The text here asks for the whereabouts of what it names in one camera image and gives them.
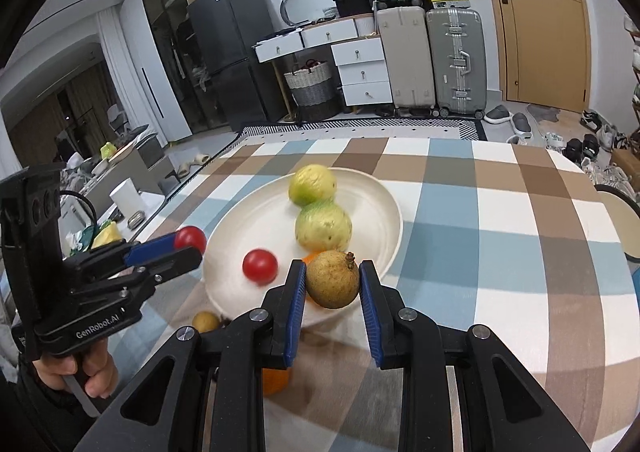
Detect checkered tablecloth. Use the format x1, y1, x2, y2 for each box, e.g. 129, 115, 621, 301
100, 136, 640, 452

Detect grey doormat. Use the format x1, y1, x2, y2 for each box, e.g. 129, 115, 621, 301
525, 103, 564, 124

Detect patterned rug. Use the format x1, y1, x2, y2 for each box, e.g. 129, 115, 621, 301
240, 118, 488, 143

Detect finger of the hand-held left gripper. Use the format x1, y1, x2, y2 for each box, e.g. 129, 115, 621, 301
64, 231, 182, 270
134, 246, 204, 286

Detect beige suitcase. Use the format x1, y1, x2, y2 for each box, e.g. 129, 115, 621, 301
375, 4, 436, 115

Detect wicker laundry basket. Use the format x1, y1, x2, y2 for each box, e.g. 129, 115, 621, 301
284, 60, 341, 120

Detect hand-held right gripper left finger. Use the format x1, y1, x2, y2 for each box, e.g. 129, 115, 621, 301
74, 261, 307, 452

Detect grey office chair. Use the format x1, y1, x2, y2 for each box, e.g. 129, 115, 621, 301
106, 104, 157, 144

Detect white drawer cabinet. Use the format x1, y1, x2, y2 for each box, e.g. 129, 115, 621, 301
331, 37, 392, 106

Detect black cable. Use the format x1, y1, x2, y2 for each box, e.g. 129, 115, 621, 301
60, 189, 99, 233

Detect oval metal frame mirror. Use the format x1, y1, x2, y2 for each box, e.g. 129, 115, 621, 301
280, 0, 342, 28

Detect wooden door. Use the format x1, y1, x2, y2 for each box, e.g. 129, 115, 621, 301
475, 0, 593, 113

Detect pile of loose shoes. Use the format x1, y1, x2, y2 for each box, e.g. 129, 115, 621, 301
542, 110, 633, 185

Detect person's left forearm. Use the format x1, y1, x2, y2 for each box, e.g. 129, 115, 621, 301
0, 362, 88, 452

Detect cream round plate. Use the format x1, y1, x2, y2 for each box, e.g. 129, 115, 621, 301
202, 166, 404, 328

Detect brown longan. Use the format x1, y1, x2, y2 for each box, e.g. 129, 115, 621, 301
306, 251, 361, 309
192, 311, 222, 334

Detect dark grey fridge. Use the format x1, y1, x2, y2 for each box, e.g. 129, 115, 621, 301
187, 0, 291, 133

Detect white vanity desk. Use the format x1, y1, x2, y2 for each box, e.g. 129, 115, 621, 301
252, 15, 376, 63

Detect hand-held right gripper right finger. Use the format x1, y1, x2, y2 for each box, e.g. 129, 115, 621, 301
359, 259, 593, 452

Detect large yellow guava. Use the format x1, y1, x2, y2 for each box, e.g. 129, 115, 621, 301
288, 163, 337, 207

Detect person's left hand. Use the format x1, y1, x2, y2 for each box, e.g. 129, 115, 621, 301
31, 336, 120, 399

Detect black storage box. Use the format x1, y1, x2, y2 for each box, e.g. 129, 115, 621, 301
334, 0, 376, 17

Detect green yellow guava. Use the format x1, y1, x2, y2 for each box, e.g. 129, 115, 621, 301
294, 199, 352, 253

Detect white cylinder container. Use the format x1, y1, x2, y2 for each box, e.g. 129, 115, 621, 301
110, 181, 144, 219

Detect dark glass wardrobe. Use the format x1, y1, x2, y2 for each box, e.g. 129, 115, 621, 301
139, 0, 221, 135

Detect silver suitcase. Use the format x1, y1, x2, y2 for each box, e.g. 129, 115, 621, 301
426, 7, 488, 119

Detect beige slippers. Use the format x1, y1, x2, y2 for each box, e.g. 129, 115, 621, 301
170, 155, 211, 178

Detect red tomato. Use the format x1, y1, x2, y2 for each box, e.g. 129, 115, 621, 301
242, 248, 279, 285
174, 226, 207, 255

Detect grey slippers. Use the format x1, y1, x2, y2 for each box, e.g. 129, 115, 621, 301
484, 105, 533, 135

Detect round chair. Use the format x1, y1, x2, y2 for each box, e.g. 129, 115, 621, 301
595, 183, 640, 263

